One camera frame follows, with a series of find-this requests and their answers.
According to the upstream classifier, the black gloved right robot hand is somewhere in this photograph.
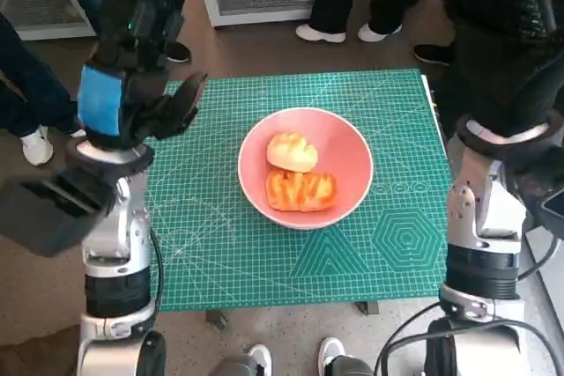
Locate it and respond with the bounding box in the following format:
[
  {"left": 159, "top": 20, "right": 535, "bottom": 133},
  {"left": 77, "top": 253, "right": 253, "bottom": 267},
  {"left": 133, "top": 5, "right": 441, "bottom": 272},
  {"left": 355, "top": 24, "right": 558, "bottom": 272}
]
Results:
[{"left": 412, "top": 0, "right": 564, "bottom": 139}]

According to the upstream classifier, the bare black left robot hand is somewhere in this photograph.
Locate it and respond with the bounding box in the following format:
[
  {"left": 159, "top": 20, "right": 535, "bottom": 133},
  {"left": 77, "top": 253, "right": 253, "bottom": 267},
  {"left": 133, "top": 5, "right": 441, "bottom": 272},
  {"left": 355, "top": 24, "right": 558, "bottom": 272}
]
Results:
[{"left": 77, "top": 0, "right": 209, "bottom": 152}]

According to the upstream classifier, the round bread bun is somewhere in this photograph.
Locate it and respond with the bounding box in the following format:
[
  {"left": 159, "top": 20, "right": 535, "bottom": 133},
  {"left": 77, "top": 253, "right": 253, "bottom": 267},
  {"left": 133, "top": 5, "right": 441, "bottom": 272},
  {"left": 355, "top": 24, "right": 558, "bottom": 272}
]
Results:
[{"left": 266, "top": 131, "right": 319, "bottom": 173}]

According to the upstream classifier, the braided rectangular bread loaf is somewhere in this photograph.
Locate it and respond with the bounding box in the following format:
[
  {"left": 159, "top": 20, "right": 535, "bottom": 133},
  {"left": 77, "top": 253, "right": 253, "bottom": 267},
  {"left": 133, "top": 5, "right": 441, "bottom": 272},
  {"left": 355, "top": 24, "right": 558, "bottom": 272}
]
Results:
[{"left": 264, "top": 168, "right": 338, "bottom": 213}]

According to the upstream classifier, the pink bowl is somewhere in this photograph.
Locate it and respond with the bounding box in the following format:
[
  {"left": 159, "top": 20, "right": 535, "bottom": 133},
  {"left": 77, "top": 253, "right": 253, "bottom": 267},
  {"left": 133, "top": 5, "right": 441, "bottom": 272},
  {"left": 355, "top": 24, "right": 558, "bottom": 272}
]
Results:
[{"left": 237, "top": 107, "right": 375, "bottom": 231}]

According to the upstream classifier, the green cutting mat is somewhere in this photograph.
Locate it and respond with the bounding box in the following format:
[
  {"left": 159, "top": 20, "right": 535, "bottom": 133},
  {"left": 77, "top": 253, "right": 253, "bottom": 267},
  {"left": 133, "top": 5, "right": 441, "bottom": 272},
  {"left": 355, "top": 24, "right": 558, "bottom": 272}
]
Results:
[{"left": 145, "top": 68, "right": 455, "bottom": 312}]

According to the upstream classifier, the grey desk panel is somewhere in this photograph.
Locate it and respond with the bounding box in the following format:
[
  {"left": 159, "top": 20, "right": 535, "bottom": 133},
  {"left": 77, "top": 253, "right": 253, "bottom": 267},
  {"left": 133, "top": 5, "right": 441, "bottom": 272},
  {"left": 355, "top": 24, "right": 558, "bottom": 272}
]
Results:
[{"left": 539, "top": 261, "right": 564, "bottom": 333}]

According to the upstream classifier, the white left foot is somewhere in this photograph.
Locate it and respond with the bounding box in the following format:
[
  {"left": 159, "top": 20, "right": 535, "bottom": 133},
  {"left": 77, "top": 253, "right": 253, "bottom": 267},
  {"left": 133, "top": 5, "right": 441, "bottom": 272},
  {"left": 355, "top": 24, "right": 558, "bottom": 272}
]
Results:
[{"left": 211, "top": 343, "right": 273, "bottom": 376}]

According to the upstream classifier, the white foot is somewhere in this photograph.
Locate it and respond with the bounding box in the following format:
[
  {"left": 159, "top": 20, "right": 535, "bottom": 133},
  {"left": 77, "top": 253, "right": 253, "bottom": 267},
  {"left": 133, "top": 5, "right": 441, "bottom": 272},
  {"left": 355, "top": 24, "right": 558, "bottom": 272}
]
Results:
[
  {"left": 211, "top": 343, "right": 273, "bottom": 376},
  {"left": 317, "top": 335, "right": 375, "bottom": 376}
]

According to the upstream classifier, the white right foot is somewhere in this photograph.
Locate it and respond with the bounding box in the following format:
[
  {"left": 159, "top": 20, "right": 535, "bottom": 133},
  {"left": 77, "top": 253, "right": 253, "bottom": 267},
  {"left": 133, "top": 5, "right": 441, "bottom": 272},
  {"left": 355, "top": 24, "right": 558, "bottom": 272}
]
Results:
[{"left": 317, "top": 335, "right": 375, "bottom": 376}]

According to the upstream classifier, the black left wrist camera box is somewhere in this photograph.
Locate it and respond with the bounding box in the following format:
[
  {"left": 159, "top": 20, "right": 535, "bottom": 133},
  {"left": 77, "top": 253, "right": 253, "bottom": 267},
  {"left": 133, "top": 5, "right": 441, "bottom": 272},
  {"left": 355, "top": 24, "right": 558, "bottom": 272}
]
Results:
[{"left": 0, "top": 168, "right": 118, "bottom": 258}]

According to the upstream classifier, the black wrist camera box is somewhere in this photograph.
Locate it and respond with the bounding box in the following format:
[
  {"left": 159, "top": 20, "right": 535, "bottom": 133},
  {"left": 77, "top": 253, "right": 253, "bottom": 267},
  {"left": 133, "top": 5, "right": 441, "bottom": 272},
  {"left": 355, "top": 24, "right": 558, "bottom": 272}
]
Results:
[
  {"left": 523, "top": 168, "right": 564, "bottom": 243},
  {"left": 0, "top": 168, "right": 118, "bottom": 258}
]

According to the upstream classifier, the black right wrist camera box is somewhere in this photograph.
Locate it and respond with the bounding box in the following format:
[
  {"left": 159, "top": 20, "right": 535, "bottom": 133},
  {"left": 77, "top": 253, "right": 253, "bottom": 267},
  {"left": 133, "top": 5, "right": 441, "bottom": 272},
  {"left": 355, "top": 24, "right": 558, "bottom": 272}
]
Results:
[{"left": 523, "top": 168, "right": 564, "bottom": 243}]

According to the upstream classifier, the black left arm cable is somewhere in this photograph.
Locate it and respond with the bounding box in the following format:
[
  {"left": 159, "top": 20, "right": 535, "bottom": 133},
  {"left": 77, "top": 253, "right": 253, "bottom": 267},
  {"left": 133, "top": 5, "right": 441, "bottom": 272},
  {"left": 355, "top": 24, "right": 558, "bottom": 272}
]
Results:
[{"left": 148, "top": 225, "right": 165, "bottom": 311}]

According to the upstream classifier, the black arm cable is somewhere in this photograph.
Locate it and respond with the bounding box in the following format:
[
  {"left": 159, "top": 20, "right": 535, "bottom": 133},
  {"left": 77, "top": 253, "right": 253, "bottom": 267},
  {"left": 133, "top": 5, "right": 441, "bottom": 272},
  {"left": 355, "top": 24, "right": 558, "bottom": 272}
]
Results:
[
  {"left": 374, "top": 303, "right": 559, "bottom": 376},
  {"left": 517, "top": 234, "right": 559, "bottom": 283},
  {"left": 148, "top": 225, "right": 165, "bottom": 311}
]

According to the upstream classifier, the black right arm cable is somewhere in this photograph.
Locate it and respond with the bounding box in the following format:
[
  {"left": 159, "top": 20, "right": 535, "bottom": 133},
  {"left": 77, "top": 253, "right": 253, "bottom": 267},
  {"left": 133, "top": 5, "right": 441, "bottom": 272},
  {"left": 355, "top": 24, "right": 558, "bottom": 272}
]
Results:
[
  {"left": 517, "top": 234, "right": 559, "bottom": 283},
  {"left": 374, "top": 303, "right": 559, "bottom": 376}
]

